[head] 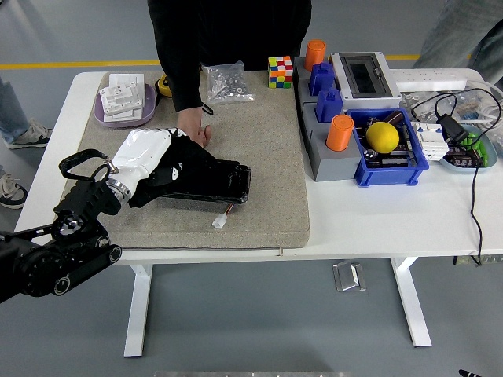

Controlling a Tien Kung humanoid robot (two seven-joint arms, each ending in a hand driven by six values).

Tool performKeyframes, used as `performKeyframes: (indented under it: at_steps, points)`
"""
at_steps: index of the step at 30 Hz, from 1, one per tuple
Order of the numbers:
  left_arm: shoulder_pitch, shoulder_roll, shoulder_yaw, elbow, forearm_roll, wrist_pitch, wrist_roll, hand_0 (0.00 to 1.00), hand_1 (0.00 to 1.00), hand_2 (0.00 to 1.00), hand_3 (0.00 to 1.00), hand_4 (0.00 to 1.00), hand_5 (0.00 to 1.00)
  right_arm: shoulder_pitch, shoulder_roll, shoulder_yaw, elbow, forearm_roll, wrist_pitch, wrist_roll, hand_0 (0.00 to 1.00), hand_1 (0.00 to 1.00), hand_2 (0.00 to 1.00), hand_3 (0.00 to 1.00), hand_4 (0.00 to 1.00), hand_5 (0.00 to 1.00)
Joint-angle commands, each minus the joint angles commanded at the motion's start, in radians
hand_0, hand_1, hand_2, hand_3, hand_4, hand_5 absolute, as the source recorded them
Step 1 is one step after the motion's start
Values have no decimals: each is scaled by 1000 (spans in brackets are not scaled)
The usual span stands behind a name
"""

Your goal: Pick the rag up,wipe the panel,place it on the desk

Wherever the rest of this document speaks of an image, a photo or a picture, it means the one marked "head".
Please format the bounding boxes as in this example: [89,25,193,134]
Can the person's right hand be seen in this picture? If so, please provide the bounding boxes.
[175,106,213,148]

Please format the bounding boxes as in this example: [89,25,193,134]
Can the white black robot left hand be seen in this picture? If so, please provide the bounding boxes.
[111,126,189,189]

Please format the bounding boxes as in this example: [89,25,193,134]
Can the black panel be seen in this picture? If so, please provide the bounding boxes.
[156,156,252,205]

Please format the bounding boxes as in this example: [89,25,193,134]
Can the purple oval tray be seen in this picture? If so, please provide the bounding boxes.
[94,82,158,130]

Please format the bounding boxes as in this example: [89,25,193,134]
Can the yellow tape measure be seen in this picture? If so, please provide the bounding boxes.
[154,74,173,98]

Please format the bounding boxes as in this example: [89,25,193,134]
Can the clear bag of screws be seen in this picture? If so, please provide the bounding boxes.
[200,60,255,105]

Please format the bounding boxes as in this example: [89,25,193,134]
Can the white socket module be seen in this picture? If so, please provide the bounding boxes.
[98,82,143,117]

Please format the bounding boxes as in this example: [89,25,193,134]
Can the grey-brown mat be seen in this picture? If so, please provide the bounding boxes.
[78,70,311,251]

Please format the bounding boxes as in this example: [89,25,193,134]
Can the white table leg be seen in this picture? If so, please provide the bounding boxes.
[123,263,154,358]
[390,257,433,349]

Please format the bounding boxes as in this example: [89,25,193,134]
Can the person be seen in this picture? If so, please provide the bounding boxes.
[146,0,312,112]
[412,0,503,86]
[0,76,52,210]

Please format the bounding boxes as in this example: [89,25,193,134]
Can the colourful puzzle cube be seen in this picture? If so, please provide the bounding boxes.
[268,55,295,90]

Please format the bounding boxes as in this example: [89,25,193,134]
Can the green patterned object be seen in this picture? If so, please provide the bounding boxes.
[454,254,503,267]

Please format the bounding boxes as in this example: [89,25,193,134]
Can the blue plastic block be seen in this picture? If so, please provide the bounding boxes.
[308,61,336,97]
[316,87,344,124]

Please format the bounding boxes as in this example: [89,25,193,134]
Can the orange plastic cylinder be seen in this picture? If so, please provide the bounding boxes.
[304,38,328,72]
[325,114,356,152]

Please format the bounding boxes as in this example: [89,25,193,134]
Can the grey block holder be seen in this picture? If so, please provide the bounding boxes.
[301,101,365,183]

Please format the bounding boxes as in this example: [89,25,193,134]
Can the metal floor plate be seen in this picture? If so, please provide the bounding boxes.
[332,260,367,292]

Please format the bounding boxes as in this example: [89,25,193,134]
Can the grey electrical box with window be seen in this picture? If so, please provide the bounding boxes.
[329,51,402,111]

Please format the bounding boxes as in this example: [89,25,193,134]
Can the yellow ball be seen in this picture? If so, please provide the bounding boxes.
[365,121,401,154]

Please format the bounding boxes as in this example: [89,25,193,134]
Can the blue plastic bin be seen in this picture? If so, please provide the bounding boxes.
[345,108,431,188]

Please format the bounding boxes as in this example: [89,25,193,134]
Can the light blue dish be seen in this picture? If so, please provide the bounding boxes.
[439,127,498,175]

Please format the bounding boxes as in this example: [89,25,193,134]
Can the black circuit board pieces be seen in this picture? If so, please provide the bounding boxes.
[359,115,420,170]

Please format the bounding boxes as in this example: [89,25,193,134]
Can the dark terminal blocks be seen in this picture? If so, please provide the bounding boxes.
[447,145,483,168]

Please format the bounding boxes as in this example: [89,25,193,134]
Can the clear bag of white rings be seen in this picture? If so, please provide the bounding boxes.
[400,90,437,119]

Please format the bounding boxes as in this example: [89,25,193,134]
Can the green plastic connectors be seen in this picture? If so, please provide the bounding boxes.
[461,131,492,166]

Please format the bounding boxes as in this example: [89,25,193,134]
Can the white circuit breaker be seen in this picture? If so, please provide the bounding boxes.
[410,120,450,162]

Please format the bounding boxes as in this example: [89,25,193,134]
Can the white power strip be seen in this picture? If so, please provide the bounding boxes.
[388,69,468,92]

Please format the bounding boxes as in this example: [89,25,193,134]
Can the black power adapter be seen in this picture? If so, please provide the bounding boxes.
[436,113,471,145]

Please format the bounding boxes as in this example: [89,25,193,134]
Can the clear bag of small parts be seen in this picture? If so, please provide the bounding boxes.
[435,88,503,130]

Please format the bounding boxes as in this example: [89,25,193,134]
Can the white wall plate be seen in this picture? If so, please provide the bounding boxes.
[102,108,145,123]

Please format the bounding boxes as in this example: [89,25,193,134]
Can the flat white switch plate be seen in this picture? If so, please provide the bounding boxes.
[108,73,139,90]

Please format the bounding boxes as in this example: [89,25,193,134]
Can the white connector plug with wires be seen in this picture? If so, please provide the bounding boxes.
[211,203,237,229]

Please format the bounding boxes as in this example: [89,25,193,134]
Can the black cable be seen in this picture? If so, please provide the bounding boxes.
[410,88,503,268]

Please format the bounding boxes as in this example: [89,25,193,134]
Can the white power cord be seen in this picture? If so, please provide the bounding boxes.
[465,76,503,119]

